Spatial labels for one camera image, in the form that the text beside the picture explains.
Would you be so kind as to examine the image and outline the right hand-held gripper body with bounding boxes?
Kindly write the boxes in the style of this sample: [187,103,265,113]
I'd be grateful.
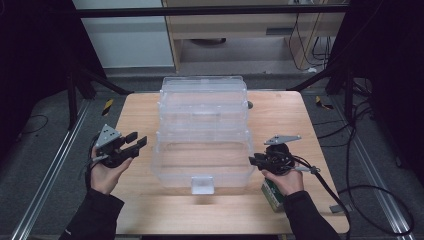
[264,134,302,176]

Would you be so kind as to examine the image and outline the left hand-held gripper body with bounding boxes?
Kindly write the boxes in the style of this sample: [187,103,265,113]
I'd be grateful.
[95,124,133,169]

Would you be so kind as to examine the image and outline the green cardboard box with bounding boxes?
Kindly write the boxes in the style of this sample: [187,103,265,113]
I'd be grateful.
[260,178,286,213]

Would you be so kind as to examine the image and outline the clear plastic storage box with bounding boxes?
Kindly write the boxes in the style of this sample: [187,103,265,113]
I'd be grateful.
[151,75,256,195]

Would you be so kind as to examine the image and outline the person's right hand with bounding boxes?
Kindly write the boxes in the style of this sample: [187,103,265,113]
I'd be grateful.
[261,168,305,197]

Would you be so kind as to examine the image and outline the person's left hand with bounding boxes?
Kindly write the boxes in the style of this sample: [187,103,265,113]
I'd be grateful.
[89,148,134,196]

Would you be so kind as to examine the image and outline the black metal stand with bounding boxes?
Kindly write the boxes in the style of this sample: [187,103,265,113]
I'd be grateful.
[286,63,356,124]
[64,63,134,131]

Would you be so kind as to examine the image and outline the grey tape piece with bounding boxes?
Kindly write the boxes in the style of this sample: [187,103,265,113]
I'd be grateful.
[329,203,353,215]

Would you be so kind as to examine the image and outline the white cabinet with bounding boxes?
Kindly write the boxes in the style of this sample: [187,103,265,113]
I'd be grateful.
[70,0,176,69]

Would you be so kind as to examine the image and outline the black curtain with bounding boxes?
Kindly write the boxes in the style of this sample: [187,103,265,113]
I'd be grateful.
[333,0,424,184]
[0,0,101,161]

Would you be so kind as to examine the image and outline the light wooden desk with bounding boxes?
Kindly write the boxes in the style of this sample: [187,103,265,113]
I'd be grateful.
[161,0,348,73]

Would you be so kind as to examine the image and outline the yellow-handled tool on floor left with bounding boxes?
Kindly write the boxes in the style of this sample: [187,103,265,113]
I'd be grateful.
[101,98,115,117]

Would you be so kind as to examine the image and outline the yellow-handled tool on floor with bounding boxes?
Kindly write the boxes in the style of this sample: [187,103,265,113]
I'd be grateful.
[315,95,334,111]
[101,98,115,117]

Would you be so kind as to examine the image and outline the right hand-held gripper cable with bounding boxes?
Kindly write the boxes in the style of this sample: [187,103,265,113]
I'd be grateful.
[289,154,415,240]

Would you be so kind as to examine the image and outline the aluminium floor rail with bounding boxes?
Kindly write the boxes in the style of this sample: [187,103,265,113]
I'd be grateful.
[329,96,416,240]
[11,99,91,240]

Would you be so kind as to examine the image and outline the yellow-handled tool on floor right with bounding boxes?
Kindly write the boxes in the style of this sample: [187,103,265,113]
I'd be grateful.
[315,95,334,111]

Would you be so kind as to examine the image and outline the thin black floor cable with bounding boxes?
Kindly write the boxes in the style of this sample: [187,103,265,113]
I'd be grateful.
[23,114,49,136]

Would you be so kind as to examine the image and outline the black floor cables bundle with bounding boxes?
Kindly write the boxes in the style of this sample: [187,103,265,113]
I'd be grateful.
[313,79,378,148]

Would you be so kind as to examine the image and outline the black cables under desk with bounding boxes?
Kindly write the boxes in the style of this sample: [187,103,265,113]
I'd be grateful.
[288,13,334,73]

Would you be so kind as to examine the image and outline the black horizontal frame bar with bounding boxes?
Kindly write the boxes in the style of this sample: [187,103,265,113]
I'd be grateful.
[71,4,351,19]

